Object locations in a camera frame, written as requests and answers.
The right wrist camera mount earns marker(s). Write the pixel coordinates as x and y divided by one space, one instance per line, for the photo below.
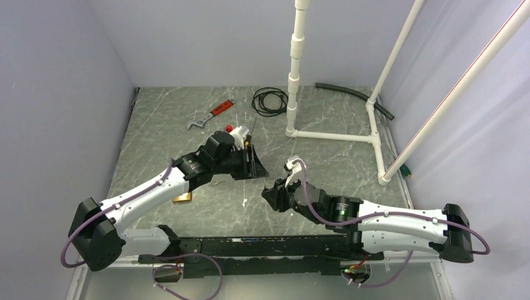
294 170

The green orange screwdriver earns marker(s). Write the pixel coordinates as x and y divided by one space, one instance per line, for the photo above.
405 171

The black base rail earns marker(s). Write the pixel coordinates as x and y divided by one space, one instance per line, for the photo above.
229 256

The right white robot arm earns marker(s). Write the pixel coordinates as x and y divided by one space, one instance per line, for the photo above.
375 228

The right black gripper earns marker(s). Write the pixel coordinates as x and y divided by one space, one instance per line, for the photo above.
276 196

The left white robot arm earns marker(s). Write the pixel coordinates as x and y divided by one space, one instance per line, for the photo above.
101 233

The brass padlock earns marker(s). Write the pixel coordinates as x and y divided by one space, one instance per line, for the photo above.
184 198

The red handled adjustable wrench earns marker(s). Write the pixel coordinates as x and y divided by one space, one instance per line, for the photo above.
200 123

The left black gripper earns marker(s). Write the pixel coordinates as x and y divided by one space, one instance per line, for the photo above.
257 169

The yellow black screwdriver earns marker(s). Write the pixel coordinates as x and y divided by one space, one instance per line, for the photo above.
248 139

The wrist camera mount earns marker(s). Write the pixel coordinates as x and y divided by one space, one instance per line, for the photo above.
239 134
294 170

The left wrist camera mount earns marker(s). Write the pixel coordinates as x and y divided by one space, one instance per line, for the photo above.
239 134

